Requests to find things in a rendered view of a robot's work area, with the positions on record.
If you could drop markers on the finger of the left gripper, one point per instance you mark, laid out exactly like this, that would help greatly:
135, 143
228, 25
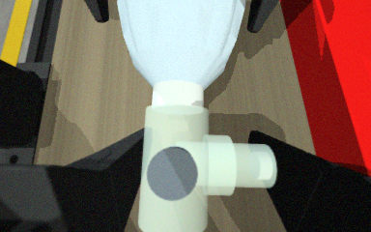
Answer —
258, 14
99, 9

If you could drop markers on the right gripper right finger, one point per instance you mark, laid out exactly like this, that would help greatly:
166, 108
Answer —
312, 194

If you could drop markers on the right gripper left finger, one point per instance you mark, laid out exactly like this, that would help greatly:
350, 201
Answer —
93, 194

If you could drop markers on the red tray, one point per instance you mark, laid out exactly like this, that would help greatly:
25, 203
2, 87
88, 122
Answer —
331, 47

